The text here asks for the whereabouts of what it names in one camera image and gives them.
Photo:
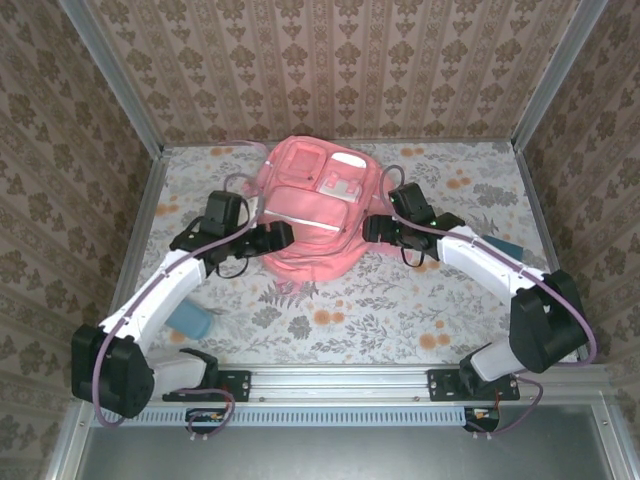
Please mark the aluminium side rail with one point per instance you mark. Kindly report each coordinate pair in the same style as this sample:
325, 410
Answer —
145, 210
539, 210

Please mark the light blue pouch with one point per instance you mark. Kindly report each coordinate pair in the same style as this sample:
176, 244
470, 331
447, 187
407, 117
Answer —
192, 320

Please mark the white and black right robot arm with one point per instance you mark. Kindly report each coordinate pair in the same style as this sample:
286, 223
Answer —
475, 255

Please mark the pink student backpack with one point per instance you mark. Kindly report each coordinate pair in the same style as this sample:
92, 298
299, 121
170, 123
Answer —
310, 250

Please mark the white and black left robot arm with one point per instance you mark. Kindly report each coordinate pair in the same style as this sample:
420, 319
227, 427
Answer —
160, 295

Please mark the grey metal sheet panel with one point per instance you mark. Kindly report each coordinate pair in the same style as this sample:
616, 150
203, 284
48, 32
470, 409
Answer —
325, 455

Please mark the floral tablecloth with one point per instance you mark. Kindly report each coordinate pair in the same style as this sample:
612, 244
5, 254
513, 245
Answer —
350, 330

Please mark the dark teal box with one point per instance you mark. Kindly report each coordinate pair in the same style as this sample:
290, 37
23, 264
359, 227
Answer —
507, 246

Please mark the aluminium outer frame bar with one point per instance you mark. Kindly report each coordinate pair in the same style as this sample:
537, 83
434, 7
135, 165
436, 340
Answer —
67, 440
614, 440

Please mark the aluminium corner post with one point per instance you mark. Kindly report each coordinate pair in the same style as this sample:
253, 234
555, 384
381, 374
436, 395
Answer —
112, 80
560, 75

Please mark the aluminium front rail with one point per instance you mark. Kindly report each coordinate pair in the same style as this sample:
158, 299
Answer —
340, 385

